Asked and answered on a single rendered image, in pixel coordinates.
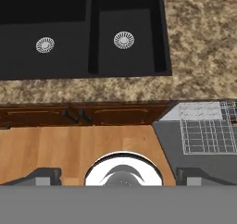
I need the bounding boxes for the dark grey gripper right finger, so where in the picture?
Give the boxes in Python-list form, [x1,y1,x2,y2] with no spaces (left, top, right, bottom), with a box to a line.
[176,167,237,186]

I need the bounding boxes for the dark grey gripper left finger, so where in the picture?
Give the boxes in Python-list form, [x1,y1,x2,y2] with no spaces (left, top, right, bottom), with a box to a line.
[0,167,63,186]

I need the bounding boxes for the brown wooden cupboard door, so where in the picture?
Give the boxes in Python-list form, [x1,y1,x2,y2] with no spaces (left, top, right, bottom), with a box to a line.
[82,104,172,126]
[0,106,75,130]

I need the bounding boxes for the grey dishwasher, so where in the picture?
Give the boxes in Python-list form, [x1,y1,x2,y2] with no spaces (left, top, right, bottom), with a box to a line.
[158,99,237,122]

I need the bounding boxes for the white and black round object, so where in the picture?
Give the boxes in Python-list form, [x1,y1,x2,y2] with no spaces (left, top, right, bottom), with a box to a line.
[83,151,164,187]

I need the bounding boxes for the black double sink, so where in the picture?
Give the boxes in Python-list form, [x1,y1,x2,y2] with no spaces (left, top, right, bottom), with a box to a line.
[0,0,173,81]

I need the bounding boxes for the wire dishwasher rack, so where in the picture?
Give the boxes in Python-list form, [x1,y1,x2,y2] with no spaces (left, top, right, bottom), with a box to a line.
[180,101,237,156]

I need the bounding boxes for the black cupboard door handle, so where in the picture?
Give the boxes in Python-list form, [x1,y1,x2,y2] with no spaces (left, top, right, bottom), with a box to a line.
[78,108,94,124]
[60,108,81,124]

